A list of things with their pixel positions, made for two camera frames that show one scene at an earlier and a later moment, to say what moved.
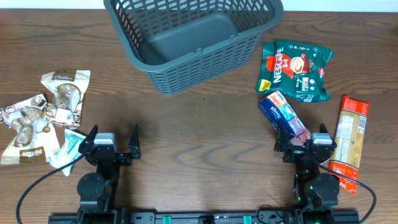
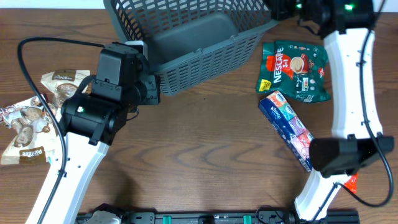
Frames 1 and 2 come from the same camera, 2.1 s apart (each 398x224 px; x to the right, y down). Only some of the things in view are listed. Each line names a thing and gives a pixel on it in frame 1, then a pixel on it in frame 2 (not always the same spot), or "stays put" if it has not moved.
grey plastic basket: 187,45 stays put
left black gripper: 135,153 to 150,83
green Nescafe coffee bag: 295,70 stays put
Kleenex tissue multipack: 277,110 stays put
